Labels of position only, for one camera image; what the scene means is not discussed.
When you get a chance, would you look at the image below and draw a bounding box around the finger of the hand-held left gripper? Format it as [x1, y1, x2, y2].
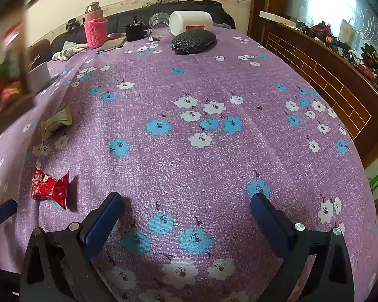
[0, 199, 18, 230]

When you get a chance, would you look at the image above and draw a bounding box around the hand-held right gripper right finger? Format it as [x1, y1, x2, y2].
[250, 193, 355, 302]

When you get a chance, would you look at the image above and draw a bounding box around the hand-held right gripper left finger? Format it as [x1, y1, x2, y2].
[19, 192, 125, 302]

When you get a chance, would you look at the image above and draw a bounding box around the red doll print snack packet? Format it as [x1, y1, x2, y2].
[31, 167, 70, 210]

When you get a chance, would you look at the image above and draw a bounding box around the pale green snack packet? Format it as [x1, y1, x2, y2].
[40, 107, 73, 142]

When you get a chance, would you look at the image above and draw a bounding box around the cardboard box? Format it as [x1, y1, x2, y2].
[0, 0, 35, 126]

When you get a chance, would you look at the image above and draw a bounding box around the purple floral tablecloth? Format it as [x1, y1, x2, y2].
[0, 27, 378, 302]

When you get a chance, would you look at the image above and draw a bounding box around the grey mug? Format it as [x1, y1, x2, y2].
[28, 61, 52, 93]

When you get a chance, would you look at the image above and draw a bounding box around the wooden cabinet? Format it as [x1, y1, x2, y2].
[247, 0, 378, 169]

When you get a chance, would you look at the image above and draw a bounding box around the brown armchair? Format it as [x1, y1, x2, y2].
[28, 39, 51, 58]

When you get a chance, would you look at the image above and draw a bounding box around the white cloth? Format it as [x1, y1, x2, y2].
[52, 42, 88, 62]

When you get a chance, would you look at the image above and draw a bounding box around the pink sleeved thermos flask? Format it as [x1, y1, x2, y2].
[83, 2, 108, 49]

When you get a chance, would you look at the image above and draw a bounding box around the small black pot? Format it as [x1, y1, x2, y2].
[124, 15, 144, 42]

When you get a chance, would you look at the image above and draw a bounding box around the pile of tools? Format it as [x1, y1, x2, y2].
[296, 19, 378, 101]

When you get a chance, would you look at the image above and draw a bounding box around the black patterned pouch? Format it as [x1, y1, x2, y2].
[172, 29, 217, 55]

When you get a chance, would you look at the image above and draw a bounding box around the black leather sofa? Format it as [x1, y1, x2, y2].
[52, 0, 236, 54]

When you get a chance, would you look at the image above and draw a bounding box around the white flat box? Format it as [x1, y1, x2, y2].
[259, 10, 298, 27]

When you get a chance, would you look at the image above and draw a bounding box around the white plastic jar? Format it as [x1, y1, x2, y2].
[169, 10, 214, 37]

